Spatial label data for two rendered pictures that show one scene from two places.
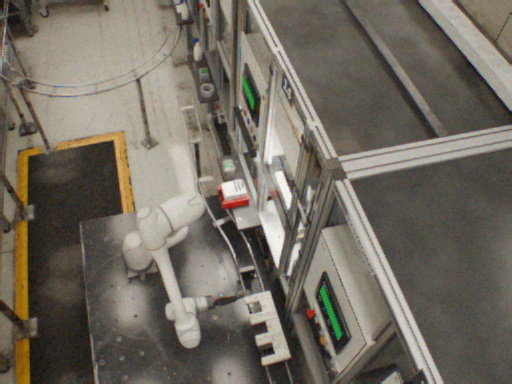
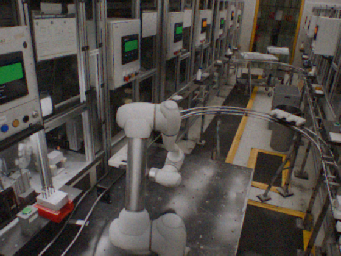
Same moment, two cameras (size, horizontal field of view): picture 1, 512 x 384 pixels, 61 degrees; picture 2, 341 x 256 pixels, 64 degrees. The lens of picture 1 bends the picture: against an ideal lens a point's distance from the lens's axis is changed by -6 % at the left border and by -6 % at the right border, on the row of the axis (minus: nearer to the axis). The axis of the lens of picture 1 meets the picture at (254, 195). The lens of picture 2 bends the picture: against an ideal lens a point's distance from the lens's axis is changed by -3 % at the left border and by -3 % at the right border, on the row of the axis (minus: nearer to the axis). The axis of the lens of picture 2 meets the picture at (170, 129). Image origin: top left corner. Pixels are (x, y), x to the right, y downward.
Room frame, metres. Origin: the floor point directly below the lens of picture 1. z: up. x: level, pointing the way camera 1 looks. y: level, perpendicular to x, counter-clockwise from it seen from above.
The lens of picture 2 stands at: (2.06, 1.30, 1.96)
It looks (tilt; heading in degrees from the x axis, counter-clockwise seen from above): 25 degrees down; 219
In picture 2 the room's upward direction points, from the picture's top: 3 degrees clockwise
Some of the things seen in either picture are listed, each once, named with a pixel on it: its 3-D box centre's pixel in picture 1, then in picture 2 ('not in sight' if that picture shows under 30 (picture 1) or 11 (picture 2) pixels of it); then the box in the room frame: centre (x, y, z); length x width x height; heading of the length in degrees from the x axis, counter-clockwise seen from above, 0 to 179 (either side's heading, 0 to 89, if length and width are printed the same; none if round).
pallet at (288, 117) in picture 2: not in sight; (286, 119); (-0.92, 0.49, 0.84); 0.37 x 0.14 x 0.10; 77
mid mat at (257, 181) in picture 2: not in sight; (268, 167); (-1.21, 0.34, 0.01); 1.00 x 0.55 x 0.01; 19
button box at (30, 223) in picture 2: (229, 170); (28, 219); (1.70, 0.16, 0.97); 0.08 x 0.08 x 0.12; 19
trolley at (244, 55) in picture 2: not in sight; (256, 72); (-4.24, -1.32, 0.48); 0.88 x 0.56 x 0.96; 127
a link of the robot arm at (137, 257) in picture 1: (137, 248); (169, 234); (1.19, 0.63, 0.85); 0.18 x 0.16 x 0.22; 130
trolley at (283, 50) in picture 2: not in sight; (276, 64); (-5.58, -1.36, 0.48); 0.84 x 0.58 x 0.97; 27
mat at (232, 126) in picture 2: not in sight; (238, 102); (-3.28, -1.20, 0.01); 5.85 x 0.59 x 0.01; 19
